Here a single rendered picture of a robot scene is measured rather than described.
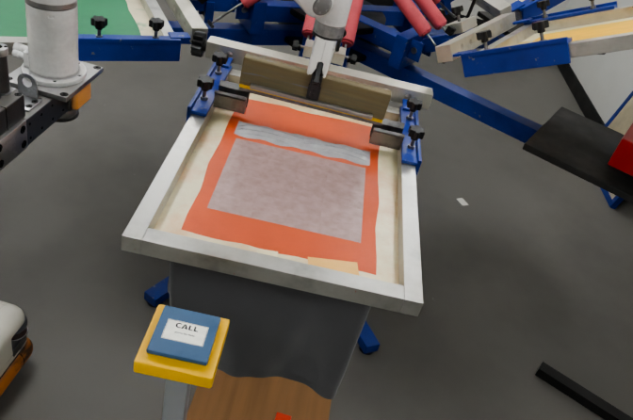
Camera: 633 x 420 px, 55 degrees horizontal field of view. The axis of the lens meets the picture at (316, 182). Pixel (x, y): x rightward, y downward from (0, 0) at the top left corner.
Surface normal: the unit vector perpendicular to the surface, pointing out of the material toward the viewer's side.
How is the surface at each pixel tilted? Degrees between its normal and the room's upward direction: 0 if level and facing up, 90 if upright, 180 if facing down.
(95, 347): 0
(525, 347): 0
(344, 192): 0
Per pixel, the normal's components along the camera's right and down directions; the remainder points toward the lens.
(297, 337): 0.21, 0.68
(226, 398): 0.21, -0.80
